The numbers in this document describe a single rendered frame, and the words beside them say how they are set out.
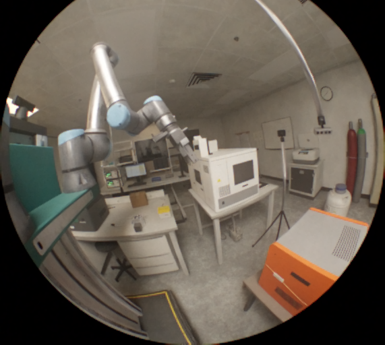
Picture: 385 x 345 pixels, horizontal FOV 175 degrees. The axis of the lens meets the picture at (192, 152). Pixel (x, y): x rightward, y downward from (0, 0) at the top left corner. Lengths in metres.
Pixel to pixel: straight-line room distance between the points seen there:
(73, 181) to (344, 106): 3.84
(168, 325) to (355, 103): 4.10
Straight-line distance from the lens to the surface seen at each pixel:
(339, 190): 2.20
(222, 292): 1.69
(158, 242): 1.33
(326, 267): 0.58
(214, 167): 1.08
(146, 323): 1.38
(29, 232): 0.32
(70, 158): 0.62
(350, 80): 3.52
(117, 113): 0.48
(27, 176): 0.55
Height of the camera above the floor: 1.57
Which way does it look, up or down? 4 degrees down
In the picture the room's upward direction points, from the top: 9 degrees counter-clockwise
